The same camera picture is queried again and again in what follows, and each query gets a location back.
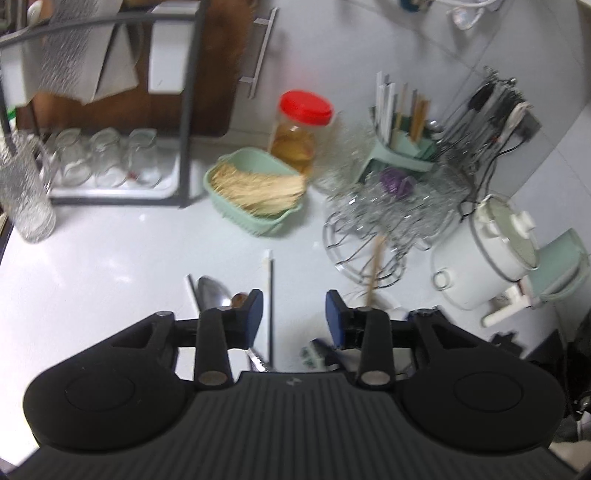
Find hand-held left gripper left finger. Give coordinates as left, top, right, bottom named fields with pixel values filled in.
left=111, top=289, right=265, bottom=387

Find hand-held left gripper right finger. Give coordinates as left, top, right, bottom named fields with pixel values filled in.
left=324, top=290, right=485, bottom=387

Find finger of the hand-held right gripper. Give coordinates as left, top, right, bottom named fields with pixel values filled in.
left=489, top=331, right=523, bottom=357

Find black chopstick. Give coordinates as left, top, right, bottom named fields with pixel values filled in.
left=270, top=259, right=276, bottom=361

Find large metal spoon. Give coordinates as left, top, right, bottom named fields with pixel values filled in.
left=198, top=276, right=269, bottom=373

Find white mug green print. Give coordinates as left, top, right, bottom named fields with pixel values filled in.
left=300, top=295, right=419, bottom=379

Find wooden chopstick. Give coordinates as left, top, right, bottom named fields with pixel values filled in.
left=366, top=234, right=387, bottom=308

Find hanging metal kitchen utensils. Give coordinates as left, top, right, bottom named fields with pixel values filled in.
left=436, top=67, right=532, bottom=158

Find white electric cooker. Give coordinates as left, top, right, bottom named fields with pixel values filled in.
left=431, top=195, right=542, bottom=328

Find green plastic basket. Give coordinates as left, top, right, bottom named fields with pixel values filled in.
left=203, top=148, right=306, bottom=237

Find mint green appliance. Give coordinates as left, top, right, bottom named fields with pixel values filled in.
left=526, top=228, right=591, bottom=303

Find bundle of pale dried sticks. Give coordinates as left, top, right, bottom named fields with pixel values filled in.
left=210, top=161, right=308, bottom=217

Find cluster of clear stemmed glasses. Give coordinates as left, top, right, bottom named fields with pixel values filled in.
left=330, top=171, right=462, bottom=245

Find purple plastic lid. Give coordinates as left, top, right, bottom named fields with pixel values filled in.
left=381, top=167, right=414, bottom=200

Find textured glass tumbler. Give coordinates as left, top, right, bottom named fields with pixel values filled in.
left=314, top=124, right=375, bottom=195

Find white drip tray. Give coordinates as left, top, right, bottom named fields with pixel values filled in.
left=48, top=154, right=182, bottom=200

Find green chopstick holder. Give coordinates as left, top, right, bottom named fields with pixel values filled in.
left=353, top=104, right=439, bottom=185

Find plastic jar red lid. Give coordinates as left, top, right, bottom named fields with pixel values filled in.
left=268, top=90, right=334, bottom=178

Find clear drinking glass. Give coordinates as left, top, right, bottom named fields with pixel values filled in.
left=90, top=128, right=125, bottom=188
left=124, top=128, right=162, bottom=188
left=51, top=129, right=90, bottom=188

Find wooden cutting board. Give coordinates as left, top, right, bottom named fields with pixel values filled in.
left=16, top=0, right=279, bottom=139

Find textured glass pitcher mug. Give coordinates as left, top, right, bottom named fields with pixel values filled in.
left=0, top=134, right=57, bottom=243

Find white plastic caddy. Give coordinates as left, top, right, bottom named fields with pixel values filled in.
left=148, top=4, right=197, bottom=94
left=0, top=34, right=40, bottom=108

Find white folded sheet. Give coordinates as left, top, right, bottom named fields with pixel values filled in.
left=81, top=18, right=140, bottom=104

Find silver embossed sheet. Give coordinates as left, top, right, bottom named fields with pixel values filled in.
left=34, top=0, right=123, bottom=95

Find wire glass rack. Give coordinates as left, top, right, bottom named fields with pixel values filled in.
left=322, top=185, right=462, bottom=289

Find black dish rack frame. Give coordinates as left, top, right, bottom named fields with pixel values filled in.
left=0, top=0, right=209, bottom=209

